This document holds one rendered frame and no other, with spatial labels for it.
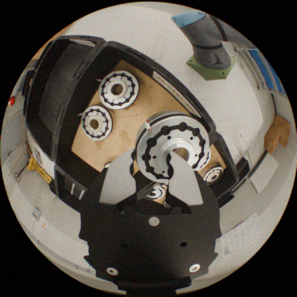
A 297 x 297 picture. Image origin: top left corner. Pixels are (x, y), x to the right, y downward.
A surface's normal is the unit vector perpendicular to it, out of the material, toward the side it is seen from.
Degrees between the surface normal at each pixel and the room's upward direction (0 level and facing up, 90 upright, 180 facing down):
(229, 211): 90
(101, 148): 0
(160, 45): 0
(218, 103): 0
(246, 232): 90
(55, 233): 90
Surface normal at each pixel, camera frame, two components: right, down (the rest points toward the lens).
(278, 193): -0.82, -0.50
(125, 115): 0.00, 0.50
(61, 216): 0.58, -0.70
